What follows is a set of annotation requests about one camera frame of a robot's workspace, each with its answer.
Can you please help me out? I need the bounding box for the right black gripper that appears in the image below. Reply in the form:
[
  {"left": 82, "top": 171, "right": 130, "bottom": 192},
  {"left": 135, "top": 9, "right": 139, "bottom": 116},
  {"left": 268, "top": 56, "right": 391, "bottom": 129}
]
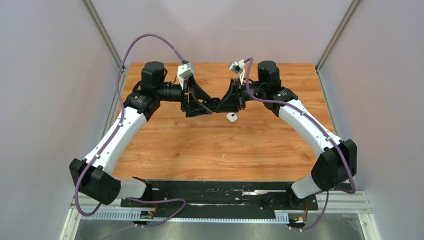
[{"left": 215, "top": 78, "right": 267, "bottom": 112}]

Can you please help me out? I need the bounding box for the black oval case cover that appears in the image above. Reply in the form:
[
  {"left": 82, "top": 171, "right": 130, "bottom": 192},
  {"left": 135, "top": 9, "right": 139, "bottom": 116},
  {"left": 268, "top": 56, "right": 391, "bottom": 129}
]
[{"left": 208, "top": 97, "right": 221, "bottom": 111}]

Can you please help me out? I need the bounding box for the slotted cable duct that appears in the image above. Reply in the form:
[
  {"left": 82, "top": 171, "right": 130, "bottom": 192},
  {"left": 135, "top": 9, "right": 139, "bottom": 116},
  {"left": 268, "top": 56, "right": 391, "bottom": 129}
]
[{"left": 82, "top": 205, "right": 290, "bottom": 224}]

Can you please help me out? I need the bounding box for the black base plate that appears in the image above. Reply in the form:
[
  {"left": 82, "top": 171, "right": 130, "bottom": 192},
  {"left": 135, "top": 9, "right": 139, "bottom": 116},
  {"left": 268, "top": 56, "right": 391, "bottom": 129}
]
[{"left": 115, "top": 179, "right": 354, "bottom": 220}]

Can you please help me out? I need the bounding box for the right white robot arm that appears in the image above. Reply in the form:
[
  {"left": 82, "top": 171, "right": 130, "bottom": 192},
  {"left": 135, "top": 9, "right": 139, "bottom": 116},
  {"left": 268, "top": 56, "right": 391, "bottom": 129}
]
[{"left": 215, "top": 58, "right": 357, "bottom": 209}]

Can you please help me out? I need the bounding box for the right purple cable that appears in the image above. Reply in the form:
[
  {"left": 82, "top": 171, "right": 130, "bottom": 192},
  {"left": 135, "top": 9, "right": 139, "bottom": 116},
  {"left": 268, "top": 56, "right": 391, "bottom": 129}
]
[{"left": 243, "top": 57, "right": 357, "bottom": 232}]

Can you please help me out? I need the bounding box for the white earbud charging case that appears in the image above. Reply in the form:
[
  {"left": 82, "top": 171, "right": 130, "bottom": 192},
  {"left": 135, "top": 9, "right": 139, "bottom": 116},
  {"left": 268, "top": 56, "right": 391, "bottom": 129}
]
[{"left": 226, "top": 112, "right": 238, "bottom": 123}]

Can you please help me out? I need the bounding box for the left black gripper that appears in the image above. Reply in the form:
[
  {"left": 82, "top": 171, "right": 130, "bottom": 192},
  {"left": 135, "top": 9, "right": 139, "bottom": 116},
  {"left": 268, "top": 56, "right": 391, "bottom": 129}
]
[{"left": 156, "top": 75, "right": 212, "bottom": 118}]

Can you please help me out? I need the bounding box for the left aluminium frame post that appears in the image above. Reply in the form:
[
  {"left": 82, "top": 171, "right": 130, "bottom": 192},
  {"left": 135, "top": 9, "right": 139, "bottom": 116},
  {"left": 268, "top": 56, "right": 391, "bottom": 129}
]
[{"left": 82, "top": 0, "right": 122, "bottom": 68}]

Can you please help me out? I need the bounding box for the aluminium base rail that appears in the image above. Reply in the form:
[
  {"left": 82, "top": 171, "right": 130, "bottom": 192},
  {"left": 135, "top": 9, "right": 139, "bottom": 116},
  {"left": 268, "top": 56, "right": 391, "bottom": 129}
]
[{"left": 60, "top": 191, "right": 380, "bottom": 240}]

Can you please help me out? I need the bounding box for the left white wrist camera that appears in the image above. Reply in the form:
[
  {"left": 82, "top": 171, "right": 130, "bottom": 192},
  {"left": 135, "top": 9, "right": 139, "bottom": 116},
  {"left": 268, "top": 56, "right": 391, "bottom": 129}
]
[{"left": 176, "top": 61, "right": 195, "bottom": 90}]

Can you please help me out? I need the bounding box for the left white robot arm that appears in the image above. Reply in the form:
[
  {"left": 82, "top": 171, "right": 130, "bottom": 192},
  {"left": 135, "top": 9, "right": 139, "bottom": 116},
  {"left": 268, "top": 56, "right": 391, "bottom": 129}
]
[{"left": 69, "top": 61, "right": 212, "bottom": 207}]

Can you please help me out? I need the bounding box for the aluminium frame post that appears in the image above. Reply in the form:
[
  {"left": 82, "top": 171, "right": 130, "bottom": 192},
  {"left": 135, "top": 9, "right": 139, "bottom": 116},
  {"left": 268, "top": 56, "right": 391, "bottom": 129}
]
[
  {"left": 82, "top": 0, "right": 122, "bottom": 68},
  {"left": 315, "top": 0, "right": 363, "bottom": 73}
]

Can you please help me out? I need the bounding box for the right aluminium frame post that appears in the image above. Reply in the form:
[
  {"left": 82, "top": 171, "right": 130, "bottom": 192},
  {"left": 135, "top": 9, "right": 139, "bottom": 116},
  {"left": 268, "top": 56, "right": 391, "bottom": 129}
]
[{"left": 315, "top": 0, "right": 363, "bottom": 73}]

